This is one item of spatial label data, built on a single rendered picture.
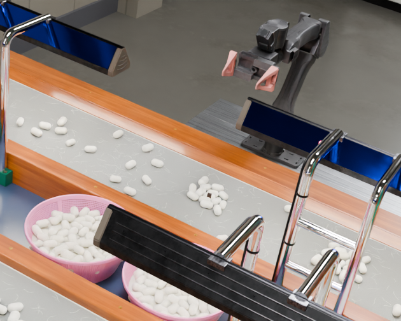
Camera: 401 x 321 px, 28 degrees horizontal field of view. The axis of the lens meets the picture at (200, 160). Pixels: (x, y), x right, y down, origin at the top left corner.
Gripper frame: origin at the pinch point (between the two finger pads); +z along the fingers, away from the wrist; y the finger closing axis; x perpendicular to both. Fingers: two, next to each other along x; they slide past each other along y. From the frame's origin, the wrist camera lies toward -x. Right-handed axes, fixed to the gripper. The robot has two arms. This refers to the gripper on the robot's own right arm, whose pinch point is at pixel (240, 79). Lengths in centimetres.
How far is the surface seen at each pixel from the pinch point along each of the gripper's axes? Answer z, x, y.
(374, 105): -233, 110, -14
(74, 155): 15, 33, -38
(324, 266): 61, -6, 47
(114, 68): 18.0, 0.5, -26.4
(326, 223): -4.2, 33.3, 30.7
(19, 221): 42, 39, -35
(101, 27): -200, 110, -179
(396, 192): 18, 2, 48
